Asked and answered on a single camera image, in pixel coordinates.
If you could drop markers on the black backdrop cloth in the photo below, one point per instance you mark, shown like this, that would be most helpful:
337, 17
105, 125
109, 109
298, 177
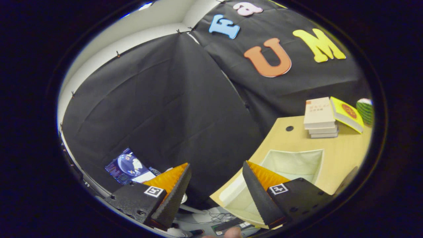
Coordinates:
165, 109

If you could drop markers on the blue printed picture board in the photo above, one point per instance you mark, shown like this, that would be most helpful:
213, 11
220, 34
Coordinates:
127, 167

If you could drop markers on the beige cover book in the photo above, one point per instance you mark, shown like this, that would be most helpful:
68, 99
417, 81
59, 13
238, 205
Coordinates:
319, 112

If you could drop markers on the white thin book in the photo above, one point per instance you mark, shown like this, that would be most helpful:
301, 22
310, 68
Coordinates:
324, 130

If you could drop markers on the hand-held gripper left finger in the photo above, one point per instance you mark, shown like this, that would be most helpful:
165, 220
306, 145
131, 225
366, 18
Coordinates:
173, 201

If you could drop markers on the yellow book with red emblem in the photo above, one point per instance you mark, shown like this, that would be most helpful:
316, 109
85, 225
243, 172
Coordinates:
347, 114

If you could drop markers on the watermelon slice plush toy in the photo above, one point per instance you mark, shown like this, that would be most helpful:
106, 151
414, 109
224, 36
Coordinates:
366, 112

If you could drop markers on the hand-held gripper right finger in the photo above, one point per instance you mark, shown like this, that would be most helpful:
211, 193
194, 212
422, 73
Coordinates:
259, 198

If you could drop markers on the blue cover book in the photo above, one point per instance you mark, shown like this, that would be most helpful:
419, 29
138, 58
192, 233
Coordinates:
325, 135

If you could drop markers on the cream fabric storage box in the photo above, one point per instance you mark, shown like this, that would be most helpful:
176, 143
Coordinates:
294, 163

